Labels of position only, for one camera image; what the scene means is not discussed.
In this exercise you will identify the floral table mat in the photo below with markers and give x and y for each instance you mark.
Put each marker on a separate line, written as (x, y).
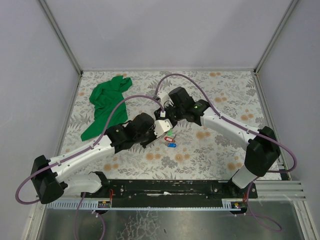
(200, 154)

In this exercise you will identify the green cloth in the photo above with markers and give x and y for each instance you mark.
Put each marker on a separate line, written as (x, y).
(105, 96)

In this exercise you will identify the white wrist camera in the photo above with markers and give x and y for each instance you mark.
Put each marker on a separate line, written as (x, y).
(161, 127)
(162, 97)

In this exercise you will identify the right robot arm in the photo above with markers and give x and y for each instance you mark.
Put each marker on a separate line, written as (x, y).
(260, 150)

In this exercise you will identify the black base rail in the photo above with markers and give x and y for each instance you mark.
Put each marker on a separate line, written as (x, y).
(170, 193)

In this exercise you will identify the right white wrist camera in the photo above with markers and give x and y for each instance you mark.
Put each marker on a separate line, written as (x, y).
(162, 97)

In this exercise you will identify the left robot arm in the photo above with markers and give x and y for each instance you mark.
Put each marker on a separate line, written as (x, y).
(50, 175)

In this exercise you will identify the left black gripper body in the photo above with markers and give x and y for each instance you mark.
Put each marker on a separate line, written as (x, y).
(151, 136)

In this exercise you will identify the blue key tag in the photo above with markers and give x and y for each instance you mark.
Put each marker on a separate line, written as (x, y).
(171, 145)

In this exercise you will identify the red key tag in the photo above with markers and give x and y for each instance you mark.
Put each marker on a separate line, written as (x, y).
(170, 139)

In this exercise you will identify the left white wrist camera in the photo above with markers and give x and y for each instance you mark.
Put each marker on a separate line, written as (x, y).
(161, 127)

